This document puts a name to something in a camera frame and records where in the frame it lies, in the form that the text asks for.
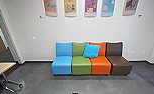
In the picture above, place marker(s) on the brown sofa seat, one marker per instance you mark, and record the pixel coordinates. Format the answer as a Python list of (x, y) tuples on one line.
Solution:
[(119, 63)]

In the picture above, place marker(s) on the cyan square pillow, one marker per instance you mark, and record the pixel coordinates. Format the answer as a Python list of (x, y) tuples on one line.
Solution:
[(91, 51)]

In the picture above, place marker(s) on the light blue poster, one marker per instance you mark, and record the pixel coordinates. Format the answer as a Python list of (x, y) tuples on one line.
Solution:
[(108, 7)]

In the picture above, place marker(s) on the orange sofa seat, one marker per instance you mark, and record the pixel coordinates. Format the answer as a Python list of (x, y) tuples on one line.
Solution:
[(100, 65)]

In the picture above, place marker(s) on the purple poster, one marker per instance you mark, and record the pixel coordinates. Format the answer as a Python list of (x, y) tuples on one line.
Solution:
[(91, 7)]

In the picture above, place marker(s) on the blue sofa seat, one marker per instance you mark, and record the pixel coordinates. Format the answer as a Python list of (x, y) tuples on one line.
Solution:
[(62, 63)]

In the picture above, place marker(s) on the pink and teal poster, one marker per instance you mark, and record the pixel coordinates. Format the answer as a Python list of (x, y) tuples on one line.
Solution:
[(130, 6)]

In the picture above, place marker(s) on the green sofa seat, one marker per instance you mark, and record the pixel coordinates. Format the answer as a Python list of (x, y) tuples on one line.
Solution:
[(80, 65)]

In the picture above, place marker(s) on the salmon pink poster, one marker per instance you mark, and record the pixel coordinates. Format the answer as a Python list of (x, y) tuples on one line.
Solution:
[(50, 7)]

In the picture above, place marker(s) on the long wooden table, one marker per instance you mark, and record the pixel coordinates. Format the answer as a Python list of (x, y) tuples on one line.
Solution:
[(4, 66)]

